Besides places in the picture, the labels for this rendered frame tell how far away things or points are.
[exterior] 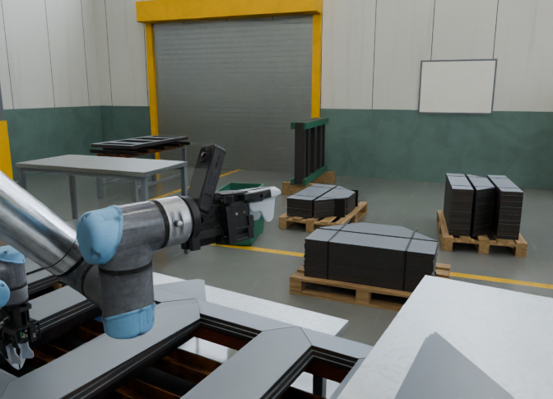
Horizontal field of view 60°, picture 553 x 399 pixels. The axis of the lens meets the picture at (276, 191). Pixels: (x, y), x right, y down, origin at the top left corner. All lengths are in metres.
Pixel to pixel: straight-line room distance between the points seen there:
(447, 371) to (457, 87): 8.18
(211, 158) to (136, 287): 0.23
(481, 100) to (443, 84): 0.71
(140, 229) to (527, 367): 0.88
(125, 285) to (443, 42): 8.68
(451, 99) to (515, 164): 1.57
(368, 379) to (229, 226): 0.48
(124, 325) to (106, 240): 0.13
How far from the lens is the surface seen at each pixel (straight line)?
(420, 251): 3.75
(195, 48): 10.58
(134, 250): 0.70
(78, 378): 1.52
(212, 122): 10.38
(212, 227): 0.79
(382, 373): 1.10
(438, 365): 1.11
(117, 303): 0.73
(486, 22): 9.19
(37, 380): 1.56
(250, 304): 2.08
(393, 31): 9.27
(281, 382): 1.43
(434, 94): 9.11
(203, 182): 0.77
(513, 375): 1.18
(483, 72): 9.11
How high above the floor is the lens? 1.63
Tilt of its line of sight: 12 degrees down
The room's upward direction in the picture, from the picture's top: straight up
